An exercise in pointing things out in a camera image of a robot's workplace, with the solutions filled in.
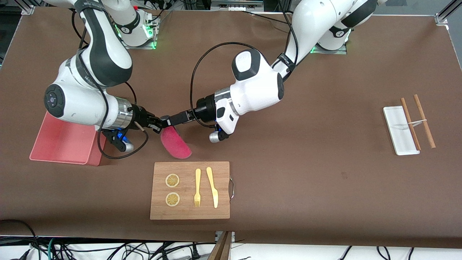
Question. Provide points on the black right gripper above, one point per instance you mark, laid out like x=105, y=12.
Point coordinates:
x=140, y=116

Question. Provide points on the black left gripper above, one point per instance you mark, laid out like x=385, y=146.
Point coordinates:
x=204, y=107

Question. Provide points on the pink and grey cloth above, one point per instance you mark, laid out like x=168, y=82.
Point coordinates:
x=177, y=146

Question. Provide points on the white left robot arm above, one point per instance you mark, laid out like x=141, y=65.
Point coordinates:
x=252, y=86

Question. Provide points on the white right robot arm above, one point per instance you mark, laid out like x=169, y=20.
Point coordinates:
x=104, y=54

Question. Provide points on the lemon slice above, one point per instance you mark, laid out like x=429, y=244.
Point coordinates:
x=172, y=180
x=172, y=199

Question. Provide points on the yellow fork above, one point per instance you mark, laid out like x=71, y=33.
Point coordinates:
x=197, y=180

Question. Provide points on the yellow knife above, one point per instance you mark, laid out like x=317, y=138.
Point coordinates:
x=213, y=187

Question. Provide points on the wooden cutting board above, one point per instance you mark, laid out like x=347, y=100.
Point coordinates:
x=187, y=213

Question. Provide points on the pink plastic bin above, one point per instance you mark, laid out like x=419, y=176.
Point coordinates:
x=61, y=144

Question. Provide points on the wooden plank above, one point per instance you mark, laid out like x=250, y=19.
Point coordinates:
x=220, y=249

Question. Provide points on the aluminium frame profile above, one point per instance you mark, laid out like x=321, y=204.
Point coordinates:
x=234, y=5
x=441, y=18
x=28, y=9

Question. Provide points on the white rack base plate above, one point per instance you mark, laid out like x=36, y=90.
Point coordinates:
x=395, y=126

